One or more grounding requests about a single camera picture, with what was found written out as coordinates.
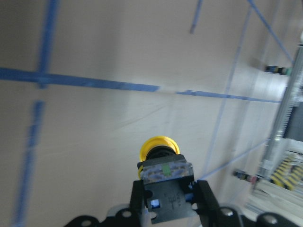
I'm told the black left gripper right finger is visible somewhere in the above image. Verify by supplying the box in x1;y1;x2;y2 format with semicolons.
194;180;219;222

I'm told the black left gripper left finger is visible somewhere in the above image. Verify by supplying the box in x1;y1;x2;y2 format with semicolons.
129;180;148;219

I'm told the yellow push button switch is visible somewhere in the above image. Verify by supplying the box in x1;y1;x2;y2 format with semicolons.
137;136;196;224

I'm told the small black button switch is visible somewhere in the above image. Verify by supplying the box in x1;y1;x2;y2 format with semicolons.
232;169;257;184

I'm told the aluminium frame post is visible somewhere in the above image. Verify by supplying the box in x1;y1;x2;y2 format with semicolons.
258;43;303;179

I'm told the green push button switch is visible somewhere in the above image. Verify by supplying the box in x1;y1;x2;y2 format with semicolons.
265;65;292;75

